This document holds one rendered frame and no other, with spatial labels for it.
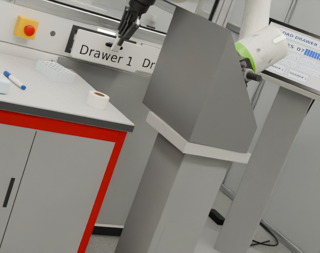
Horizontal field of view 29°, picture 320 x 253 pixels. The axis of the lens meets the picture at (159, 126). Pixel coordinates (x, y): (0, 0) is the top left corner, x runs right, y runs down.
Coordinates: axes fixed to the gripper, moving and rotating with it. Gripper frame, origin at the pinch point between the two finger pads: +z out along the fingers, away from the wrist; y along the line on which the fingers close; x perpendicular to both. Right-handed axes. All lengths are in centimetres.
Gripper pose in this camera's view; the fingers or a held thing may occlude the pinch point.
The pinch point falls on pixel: (117, 43)
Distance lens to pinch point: 238.8
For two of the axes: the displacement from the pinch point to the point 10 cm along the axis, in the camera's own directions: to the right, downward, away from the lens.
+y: 3.2, 6.7, -6.7
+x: 8.2, 1.6, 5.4
